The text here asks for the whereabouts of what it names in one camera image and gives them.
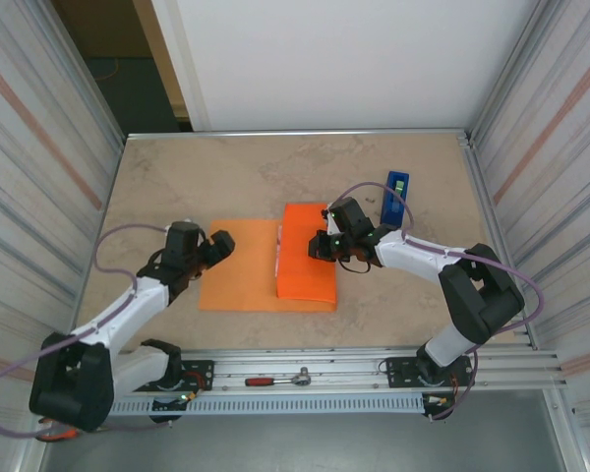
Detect blue tape dispenser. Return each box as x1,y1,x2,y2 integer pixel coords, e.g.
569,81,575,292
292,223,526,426
381,170,412,228

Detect orange wrapping paper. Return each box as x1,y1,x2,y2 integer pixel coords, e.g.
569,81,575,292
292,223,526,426
197,203,338,314

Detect narrow aluminium frame rail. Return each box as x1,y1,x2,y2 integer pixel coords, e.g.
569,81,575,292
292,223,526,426
125,128,473,145

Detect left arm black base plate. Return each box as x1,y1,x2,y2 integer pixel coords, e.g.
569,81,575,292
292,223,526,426
147,359,215,393

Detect aluminium side frame rail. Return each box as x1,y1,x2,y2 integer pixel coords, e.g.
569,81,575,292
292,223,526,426
464,140,541,351

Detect wide aluminium frame rail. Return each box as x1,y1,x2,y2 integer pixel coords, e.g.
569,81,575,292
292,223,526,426
32,346,569,397

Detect ratchet wrench with red handle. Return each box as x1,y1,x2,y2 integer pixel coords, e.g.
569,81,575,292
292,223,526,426
244,366,312,387

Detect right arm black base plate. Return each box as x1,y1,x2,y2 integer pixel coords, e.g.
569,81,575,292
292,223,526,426
385,356,475,389

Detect slotted grey cable duct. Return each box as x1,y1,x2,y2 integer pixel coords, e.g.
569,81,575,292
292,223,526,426
108,395,427,417

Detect orange handled pliers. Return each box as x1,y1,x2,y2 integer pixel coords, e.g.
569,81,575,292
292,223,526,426
33,417,79,443

